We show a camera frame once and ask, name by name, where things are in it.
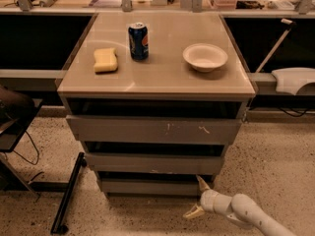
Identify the grey top drawer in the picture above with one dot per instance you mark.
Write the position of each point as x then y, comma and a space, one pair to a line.
89, 128

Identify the white stick with handle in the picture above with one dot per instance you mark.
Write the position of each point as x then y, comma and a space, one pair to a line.
290, 24

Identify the white curved device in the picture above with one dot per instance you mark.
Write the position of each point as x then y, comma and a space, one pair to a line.
292, 80

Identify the yellow sponge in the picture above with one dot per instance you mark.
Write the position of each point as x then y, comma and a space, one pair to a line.
105, 60

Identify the grey bottom drawer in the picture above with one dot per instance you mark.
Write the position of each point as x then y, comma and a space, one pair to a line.
149, 188

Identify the grey drawer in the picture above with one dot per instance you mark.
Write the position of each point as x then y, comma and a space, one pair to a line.
149, 188
154, 164
89, 128

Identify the black chair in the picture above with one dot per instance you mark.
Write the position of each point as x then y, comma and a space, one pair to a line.
17, 111

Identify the black metal floor bar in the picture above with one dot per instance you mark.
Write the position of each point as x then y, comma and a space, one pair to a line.
58, 226

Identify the white bowl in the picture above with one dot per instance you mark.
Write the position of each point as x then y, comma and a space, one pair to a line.
204, 57

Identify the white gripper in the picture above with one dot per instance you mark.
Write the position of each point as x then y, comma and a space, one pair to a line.
207, 201

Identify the blue pepsi can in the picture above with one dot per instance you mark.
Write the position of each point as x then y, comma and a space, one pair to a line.
138, 41

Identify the grey middle drawer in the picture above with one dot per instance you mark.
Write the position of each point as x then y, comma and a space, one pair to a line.
154, 164

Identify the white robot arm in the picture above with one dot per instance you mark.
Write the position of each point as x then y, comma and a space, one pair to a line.
239, 209

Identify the grey drawer cabinet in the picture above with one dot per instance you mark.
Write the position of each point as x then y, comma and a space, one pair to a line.
164, 85

